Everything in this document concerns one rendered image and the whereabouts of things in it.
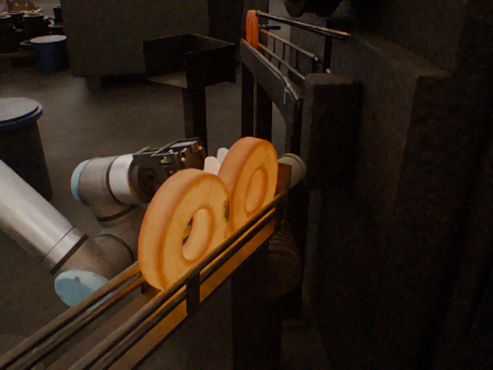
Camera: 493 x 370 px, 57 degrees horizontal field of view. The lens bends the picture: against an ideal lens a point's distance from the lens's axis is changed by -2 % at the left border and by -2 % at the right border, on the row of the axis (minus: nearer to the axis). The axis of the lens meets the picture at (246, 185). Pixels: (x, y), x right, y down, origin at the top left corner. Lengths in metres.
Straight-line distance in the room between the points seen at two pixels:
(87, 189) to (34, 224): 0.12
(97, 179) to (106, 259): 0.14
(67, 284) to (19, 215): 0.14
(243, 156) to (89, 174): 0.34
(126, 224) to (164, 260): 0.37
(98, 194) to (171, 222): 0.36
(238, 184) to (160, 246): 0.17
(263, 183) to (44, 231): 0.37
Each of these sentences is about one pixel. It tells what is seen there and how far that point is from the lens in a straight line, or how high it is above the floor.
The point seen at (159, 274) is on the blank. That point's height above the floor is 0.72.
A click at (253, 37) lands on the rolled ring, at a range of 2.17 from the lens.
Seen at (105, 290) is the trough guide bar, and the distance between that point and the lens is 0.54.
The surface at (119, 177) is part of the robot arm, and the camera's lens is 0.81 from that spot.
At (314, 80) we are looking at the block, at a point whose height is 0.80.
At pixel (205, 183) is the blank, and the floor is 0.79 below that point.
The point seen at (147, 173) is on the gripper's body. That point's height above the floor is 0.69.
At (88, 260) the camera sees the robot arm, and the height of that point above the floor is 0.57.
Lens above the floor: 1.06
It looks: 29 degrees down
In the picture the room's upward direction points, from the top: straight up
